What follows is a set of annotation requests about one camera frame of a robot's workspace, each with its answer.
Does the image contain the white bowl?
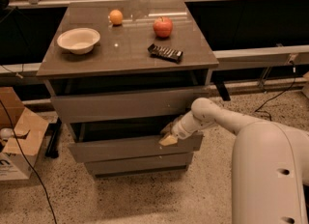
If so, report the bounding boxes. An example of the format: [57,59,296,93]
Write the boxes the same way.
[57,28,100,55]

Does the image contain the grey drawer cabinet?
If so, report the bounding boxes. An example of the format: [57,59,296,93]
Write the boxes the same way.
[36,0,219,180]

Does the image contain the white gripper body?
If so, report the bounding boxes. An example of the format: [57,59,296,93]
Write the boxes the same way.
[171,115,194,140]

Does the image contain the grey drawer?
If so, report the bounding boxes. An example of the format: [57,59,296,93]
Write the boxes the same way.
[51,87,209,124]
[85,153,193,177]
[67,115,204,164]

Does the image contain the black floor cable left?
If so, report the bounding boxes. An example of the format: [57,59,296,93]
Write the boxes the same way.
[0,100,58,224]

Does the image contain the black stand foot left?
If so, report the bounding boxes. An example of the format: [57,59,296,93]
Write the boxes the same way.
[45,119,62,158]

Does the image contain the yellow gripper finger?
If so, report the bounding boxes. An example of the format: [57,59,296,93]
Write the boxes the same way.
[159,133,178,146]
[160,122,175,134]

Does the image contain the black cable right wall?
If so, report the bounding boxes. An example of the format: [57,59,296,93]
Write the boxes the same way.
[254,59,297,113]

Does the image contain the grey top drawer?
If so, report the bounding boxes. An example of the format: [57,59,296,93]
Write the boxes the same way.
[51,87,209,124]

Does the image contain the orange fruit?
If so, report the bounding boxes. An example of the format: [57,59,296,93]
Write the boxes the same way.
[109,10,123,25]

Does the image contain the cardboard box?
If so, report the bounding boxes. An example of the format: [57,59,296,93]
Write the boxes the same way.
[0,87,49,181]

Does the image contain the red apple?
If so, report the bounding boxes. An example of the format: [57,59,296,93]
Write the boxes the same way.
[153,16,173,38]

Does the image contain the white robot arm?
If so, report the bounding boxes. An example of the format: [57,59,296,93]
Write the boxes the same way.
[160,98,309,224]

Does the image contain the black snack bar packet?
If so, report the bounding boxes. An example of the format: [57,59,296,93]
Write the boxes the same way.
[148,44,183,64]

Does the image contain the grey bottom drawer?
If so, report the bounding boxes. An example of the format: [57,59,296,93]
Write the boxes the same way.
[85,153,193,177]

